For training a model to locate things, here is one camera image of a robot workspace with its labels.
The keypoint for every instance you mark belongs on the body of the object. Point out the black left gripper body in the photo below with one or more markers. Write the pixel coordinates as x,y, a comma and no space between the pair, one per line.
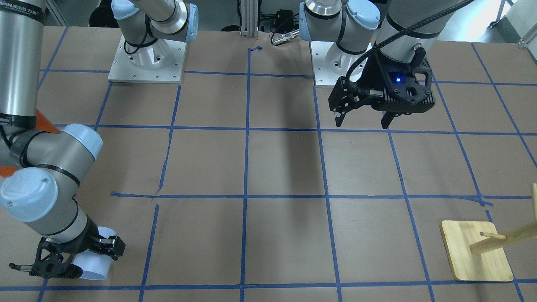
371,76

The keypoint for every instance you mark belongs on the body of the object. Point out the light blue plastic cup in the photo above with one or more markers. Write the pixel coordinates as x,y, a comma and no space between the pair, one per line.
95,267

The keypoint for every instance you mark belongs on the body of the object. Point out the aluminium frame post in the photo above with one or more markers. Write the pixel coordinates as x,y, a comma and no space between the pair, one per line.
249,18

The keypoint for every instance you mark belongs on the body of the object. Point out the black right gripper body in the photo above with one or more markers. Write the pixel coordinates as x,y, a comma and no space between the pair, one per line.
87,237

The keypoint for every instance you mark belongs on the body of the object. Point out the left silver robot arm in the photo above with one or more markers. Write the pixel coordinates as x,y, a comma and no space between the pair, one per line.
357,27

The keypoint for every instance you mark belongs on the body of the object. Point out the wooden mug tree stand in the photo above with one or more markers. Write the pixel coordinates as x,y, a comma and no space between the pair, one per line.
475,249

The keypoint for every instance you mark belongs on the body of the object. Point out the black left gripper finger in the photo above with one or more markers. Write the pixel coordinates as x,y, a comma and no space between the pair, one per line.
339,117
387,119

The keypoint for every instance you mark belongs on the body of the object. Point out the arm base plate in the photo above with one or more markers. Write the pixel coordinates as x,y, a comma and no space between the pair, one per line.
329,63
162,62

